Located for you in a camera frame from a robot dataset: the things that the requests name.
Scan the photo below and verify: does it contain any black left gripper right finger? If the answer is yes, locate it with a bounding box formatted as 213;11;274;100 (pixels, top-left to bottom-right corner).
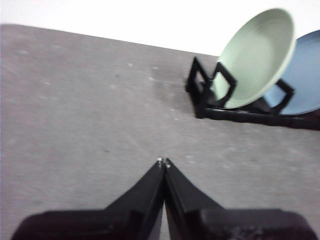
164;157;316;240

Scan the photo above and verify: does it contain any black plate rack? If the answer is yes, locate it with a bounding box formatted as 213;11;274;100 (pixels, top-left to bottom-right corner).
185;56;320;131

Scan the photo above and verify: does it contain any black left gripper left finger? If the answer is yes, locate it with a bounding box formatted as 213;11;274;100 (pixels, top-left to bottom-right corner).
11;157;166;240

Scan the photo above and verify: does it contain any pale green plate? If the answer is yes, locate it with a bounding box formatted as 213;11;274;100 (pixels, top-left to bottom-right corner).
211;7;297;110

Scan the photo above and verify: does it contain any blue plate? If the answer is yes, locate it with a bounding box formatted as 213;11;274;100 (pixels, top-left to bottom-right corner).
262;29;320;116

